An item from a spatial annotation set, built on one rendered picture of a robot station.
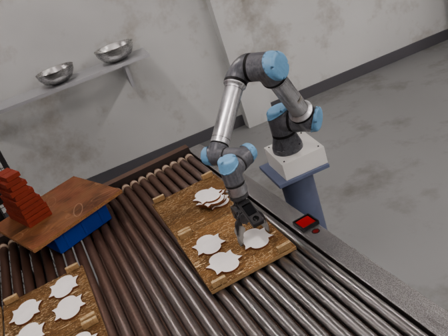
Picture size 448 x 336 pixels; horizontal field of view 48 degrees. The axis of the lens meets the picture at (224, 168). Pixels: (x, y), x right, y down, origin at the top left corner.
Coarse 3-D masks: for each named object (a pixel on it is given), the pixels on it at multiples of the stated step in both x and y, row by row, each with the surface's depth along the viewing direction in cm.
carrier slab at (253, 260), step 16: (224, 224) 212; (192, 240) 209; (224, 240) 202; (272, 240) 192; (192, 256) 199; (208, 256) 195; (256, 256) 186; (272, 256) 183; (208, 272) 187; (240, 272) 181; (208, 288) 180
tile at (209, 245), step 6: (216, 234) 205; (198, 240) 206; (204, 240) 204; (210, 240) 203; (216, 240) 202; (222, 240) 200; (198, 246) 202; (204, 246) 200; (210, 246) 199; (216, 246) 198; (198, 252) 198; (204, 252) 197; (210, 252) 196; (216, 252) 195
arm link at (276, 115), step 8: (280, 104) 240; (272, 112) 235; (280, 112) 234; (288, 112) 233; (272, 120) 237; (280, 120) 235; (288, 120) 233; (272, 128) 240; (280, 128) 237; (288, 128) 235; (280, 136) 240
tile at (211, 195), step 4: (212, 188) 233; (200, 192) 233; (204, 192) 232; (208, 192) 231; (212, 192) 230; (216, 192) 228; (220, 192) 229; (196, 196) 231; (200, 196) 230; (204, 196) 229; (208, 196) 227; (212, 196) 226; (216, 196) 225; (220, 196) 225; (196, 200) 228; (200, 200) 226; (204, 200) 225; (208, 200) 224; (212, 200) 223; (216, 200) 223; (204, 204) 224
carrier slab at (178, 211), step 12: (204, 180) 254; (216, 180) 250; (180, 192) 250; (192, 192) 246; (156, 204) 247; (168, 204) 243; (180, 204) 239; (192, 204) 236; (228, 204) 226; (168, 216) 233; (180, 216) 229; (192, 216) 226; (204, 216) 223; (216, 216) 220; (180, 228) 220; (192, 228) 217
